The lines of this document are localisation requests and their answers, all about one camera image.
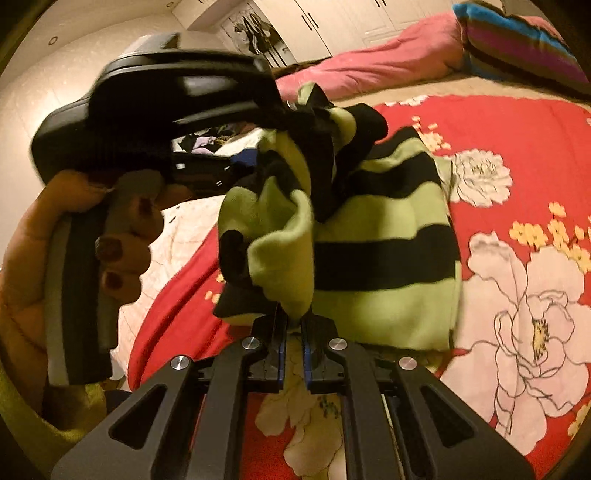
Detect green black striped sweater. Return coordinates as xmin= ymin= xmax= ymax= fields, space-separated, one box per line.
xmin=214 ymin=83 xmax=461 ymax=351

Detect olive sleeve forearm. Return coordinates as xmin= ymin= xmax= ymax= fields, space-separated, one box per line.
xmin=1 ymin=371 xmax=107 ymax=479

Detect pile of clothes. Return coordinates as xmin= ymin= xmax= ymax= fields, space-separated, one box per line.
xmin=172 ymin=122 xmax=246 ymax=154

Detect left hand painted nails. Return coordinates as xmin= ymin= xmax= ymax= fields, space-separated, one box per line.
xmin=0 ymin=169 xmax=195 ymax=402

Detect white pink fluffy blanket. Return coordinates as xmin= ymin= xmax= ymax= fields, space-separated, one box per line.
xmin=114 ymin=196 xmax=250 ymax=390

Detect hanging bags on door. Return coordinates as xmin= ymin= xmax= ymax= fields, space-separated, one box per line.
xmin=233 ymin=13 xmax=280 ymax=55

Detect white wardrobe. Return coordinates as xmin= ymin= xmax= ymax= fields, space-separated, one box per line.
xmin=172 ymin=0 xmax=453 ymax=67

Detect red floral blanket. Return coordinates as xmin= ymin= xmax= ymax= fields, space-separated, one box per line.
xmin=126 ymin=94 xmax=591 ymax=480

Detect pink quilt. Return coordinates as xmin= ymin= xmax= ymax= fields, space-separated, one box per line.
xmin=276 ymin=12 xmax=464 ymax=101

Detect colourful striped pillow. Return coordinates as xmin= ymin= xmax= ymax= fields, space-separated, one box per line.
xmin=453 ymin=1 xmax=590 ymax=101

